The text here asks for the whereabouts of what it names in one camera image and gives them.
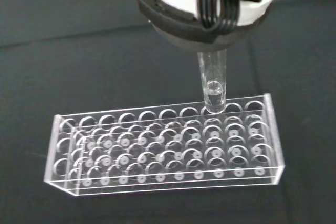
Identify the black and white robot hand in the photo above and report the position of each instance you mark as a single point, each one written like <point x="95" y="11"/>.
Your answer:
<point x="183" y="6"/>

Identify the clear acrylic test tube rack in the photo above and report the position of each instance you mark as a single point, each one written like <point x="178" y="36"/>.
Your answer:
<point x="162" y="161"/>

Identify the black bench cloth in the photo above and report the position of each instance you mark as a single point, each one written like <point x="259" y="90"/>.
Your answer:
<point x="65" y="64"/>

